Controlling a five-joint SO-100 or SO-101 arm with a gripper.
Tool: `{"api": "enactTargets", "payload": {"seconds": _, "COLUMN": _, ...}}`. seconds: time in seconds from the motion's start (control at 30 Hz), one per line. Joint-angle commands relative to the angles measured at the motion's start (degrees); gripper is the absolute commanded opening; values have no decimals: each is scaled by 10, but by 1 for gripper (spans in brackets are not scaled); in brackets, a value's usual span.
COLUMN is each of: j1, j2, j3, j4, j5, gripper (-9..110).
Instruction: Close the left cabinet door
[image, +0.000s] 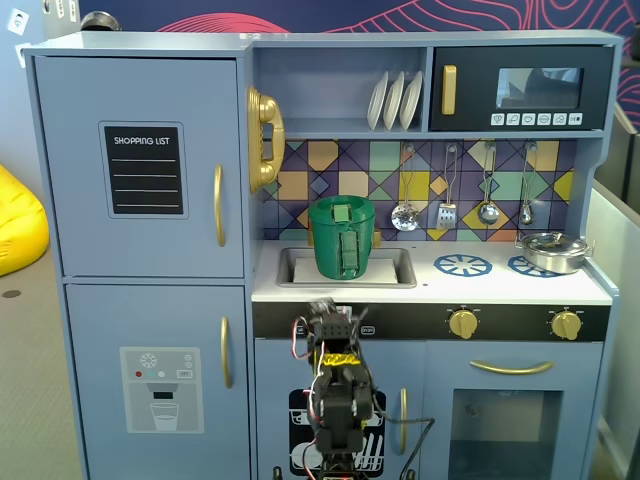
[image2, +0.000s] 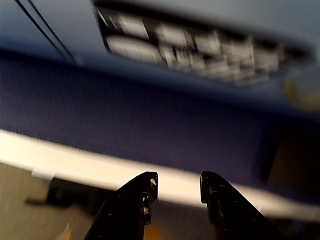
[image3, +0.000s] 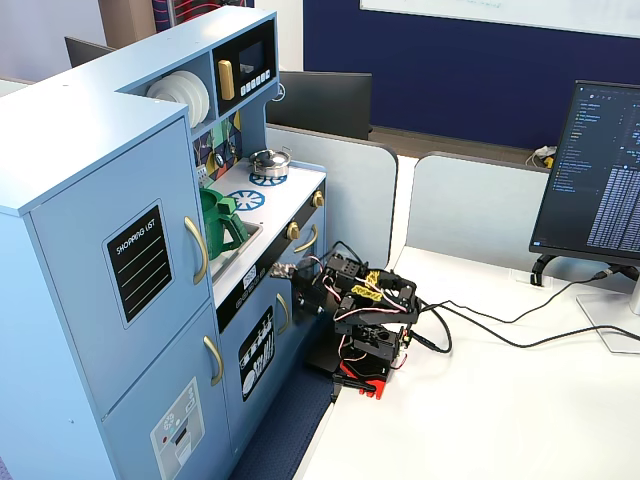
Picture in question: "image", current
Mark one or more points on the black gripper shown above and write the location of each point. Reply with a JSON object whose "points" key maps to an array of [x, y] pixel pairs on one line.
{"points": [[326, 310]]}

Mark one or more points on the blue fridge door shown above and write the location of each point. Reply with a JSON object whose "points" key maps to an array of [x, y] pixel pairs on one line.
{"points": [[65, 225]]}

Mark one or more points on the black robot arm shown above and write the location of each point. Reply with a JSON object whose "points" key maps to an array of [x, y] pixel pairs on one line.
{"points": [[340, 410]]}

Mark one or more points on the yellow tape on arm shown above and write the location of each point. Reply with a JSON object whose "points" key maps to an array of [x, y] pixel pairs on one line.
{"points": [[340, 360]]}

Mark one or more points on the blue oven door with window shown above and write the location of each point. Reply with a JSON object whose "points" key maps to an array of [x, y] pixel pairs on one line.
{"points": [[440, 400]]}

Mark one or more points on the blue lower freezer door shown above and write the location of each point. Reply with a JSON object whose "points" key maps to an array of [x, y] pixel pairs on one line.
{"points": [[100, 320]]}

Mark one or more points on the dark toy microwave door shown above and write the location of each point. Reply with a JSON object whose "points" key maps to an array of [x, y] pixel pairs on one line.
{"points": [[475, 100]]}

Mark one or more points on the grey toy sink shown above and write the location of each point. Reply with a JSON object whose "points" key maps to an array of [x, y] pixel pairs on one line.
{"points": [[390, 277]]}

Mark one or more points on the green plastic container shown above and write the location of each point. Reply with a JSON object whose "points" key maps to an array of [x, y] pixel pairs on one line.
{"points": [[327, 240]]}

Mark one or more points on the gold toy faucet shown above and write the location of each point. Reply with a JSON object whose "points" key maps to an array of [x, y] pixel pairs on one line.
{"points": [[377, 237]]}

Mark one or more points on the metal skimmer spoon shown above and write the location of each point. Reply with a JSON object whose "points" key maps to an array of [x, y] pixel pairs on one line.
{"points": [[405, 217]]}

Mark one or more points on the gold stove knob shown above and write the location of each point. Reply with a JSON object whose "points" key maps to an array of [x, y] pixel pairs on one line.
{"points": [[462, 324], [566, 325]]}

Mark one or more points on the metal slotted spatula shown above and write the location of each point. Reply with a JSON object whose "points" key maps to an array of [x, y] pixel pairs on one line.
{"points": [[446, 217]]}

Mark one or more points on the metal ladle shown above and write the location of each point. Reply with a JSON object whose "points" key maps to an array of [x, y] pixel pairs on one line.
{"points": [[488, 214]]}

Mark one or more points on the blue toy kitchen unit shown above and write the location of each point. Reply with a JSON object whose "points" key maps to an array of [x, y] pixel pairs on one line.
{"points": [[340, 115]]}

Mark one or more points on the gold toy telephone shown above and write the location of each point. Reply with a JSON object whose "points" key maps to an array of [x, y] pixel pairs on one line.
{"points": [[265, 115]]}

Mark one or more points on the white toy plate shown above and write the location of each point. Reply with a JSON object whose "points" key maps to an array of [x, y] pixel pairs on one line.
{"points": [[411, 100], [393, 102], [376, 102]]}

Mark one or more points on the metal serving spoon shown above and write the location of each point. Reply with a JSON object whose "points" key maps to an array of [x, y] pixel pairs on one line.
{"points": [[526, 215]]}

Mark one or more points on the steel pot with lid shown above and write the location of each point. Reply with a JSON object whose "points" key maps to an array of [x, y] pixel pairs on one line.
{"points": [[552, 252]]}

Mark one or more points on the grey partition panel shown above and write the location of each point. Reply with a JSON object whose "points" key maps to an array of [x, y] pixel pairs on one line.
{"points": [[615, 240]]}

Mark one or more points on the yellow beanbag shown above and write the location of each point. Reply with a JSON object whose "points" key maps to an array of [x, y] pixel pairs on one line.
{"points": [[20, 225]]}

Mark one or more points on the dark metal bowl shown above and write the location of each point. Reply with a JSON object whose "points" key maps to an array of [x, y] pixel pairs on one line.
{"points": [[97, 21]]}

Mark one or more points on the white wall socket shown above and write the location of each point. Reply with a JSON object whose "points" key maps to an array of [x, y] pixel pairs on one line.
{"points": [[18, 21]]}

